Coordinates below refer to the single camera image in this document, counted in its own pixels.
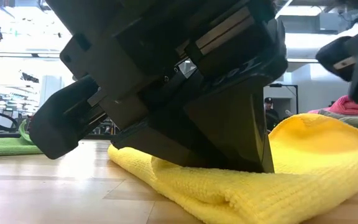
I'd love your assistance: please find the bright green towel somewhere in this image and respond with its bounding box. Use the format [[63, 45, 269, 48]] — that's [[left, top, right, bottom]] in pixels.
[[0, 119, 45, 157]]

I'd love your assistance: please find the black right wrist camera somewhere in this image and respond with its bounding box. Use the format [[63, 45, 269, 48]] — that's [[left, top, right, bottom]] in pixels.
[[315, 35, 358, 82]]

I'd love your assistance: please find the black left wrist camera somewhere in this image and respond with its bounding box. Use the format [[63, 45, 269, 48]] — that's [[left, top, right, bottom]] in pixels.
[[29, 74, 108, 160]]

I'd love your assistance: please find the person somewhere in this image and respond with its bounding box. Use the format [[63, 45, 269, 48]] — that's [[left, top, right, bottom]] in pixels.
[[263, 96, 281, 133]]

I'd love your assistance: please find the pink towel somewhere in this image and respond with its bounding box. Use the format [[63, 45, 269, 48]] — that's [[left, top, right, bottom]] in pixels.
[[308, 95, 358, 116]]

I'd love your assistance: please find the white column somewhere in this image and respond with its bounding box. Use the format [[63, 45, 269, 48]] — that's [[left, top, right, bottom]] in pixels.
[[39, 74, 65, 106]]

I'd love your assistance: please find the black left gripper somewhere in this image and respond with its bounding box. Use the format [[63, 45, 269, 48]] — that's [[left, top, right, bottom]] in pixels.
[[45, 0, 288, 131]]

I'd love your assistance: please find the yellow towel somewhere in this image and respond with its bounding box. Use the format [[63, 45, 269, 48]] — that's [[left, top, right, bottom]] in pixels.
[[107, 113, 358, 224]]

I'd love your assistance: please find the black background workstation frame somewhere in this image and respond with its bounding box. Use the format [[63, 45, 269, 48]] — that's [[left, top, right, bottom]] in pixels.
[[268, 83, 299, 114]]

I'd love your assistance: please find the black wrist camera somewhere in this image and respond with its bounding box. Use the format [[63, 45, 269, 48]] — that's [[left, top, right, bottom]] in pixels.
[[315, 35, 358, 82], [29, 74, 108, 160]]

